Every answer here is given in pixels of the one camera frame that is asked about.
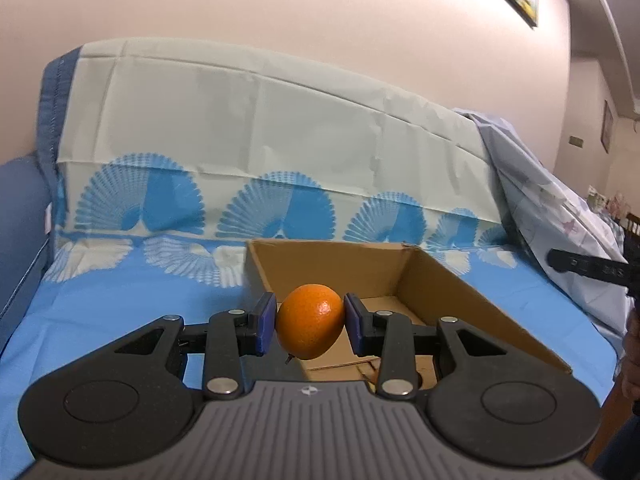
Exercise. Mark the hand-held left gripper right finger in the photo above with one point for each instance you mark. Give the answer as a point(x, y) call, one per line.
point(354, 327)

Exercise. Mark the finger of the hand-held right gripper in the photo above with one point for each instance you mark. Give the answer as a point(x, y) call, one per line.
point(585, 265)

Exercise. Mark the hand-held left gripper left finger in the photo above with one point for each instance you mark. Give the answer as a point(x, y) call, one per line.
point(262, 327)

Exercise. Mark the orange kumquat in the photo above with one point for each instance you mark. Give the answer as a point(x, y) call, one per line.
point(310, 320)

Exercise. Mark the brown cardboard box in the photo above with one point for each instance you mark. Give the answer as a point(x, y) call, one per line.
point(450, 300)

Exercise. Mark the person's right hand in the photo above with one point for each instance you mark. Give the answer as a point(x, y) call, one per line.
point(632, 355)

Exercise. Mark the background clutter items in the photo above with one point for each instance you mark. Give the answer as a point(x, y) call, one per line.
point(612, 205)

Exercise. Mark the pale blue printed quilt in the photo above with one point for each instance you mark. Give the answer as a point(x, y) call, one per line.
point(540, 195)

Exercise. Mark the person's dark blue clothing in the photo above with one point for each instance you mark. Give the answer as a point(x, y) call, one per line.
point(622, 455)

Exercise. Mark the blue fan-print bedsheet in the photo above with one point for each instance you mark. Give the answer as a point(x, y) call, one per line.
point(250, 110)

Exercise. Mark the blue fabric sofa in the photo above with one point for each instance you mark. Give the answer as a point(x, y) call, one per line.
point(20, 220)

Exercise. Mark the wall light switch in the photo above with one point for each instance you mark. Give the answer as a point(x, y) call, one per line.
point(576, 141)

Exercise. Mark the small framed wall picture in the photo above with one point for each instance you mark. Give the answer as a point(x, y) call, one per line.
point(607, 127)

